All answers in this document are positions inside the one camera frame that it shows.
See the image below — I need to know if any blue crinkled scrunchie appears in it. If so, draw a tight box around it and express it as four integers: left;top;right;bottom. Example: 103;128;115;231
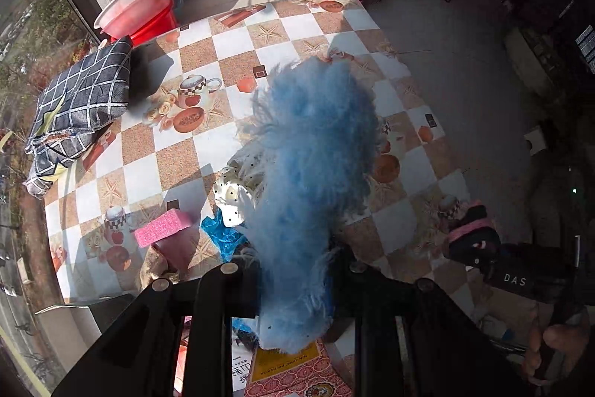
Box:
201;208;248;263

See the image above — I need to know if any cream polka dot scrunchie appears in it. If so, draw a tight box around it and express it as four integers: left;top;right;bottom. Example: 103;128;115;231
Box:
212;146;263;228

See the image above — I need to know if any navy grid pattern pillow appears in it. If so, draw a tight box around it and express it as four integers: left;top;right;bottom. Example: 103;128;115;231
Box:
23;36;133;198

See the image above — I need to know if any red patterned box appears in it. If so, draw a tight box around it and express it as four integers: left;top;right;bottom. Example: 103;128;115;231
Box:
244;340;353;397

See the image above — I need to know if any red plastic stool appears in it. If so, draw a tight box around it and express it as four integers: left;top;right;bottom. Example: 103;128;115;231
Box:
102;0;177;47

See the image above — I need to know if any pink sponge block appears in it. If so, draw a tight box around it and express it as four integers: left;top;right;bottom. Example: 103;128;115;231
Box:
133;209;192;248

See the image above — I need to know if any beige satin scrunchie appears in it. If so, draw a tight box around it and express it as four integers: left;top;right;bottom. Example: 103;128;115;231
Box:
136;246;180;291

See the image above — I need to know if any checkered printed tablecloth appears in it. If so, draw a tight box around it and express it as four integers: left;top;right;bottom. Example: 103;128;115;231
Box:
44;0;474;312

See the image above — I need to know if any fluffy blue feather scrunchie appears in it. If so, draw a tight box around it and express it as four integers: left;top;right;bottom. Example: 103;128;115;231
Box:
238;57;380;354

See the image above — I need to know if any black pink plush scrunchie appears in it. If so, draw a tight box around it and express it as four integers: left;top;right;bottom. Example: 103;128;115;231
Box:
442;202;501;275

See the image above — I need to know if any pink plastic basin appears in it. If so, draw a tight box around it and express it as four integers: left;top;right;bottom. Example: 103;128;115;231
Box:
94;0;170;39

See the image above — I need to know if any person's right hand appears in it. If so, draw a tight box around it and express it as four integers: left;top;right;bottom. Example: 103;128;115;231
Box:
521;307;591;380

